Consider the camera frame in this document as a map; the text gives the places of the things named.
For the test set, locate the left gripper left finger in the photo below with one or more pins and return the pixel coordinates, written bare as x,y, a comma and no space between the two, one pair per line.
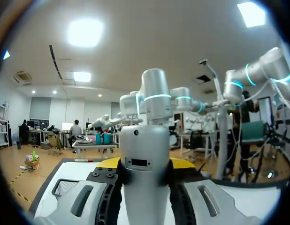
88,194

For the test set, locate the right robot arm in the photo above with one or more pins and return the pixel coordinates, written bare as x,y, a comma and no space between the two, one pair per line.
156,93

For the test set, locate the black mesh cup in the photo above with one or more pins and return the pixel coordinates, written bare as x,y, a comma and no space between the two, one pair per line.
61,189

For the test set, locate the grey hand-held probe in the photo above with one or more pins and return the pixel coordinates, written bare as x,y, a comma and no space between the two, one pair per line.
145,178

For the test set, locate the red marker pen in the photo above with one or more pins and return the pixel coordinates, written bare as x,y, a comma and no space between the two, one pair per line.
84,160

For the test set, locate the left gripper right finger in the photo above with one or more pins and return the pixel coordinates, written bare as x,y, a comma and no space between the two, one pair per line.
206,199

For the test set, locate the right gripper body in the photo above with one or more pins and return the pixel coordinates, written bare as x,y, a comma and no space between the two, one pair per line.
107,121

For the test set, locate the person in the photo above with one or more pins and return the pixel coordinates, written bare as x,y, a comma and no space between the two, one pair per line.
75,132
247,117
24,131

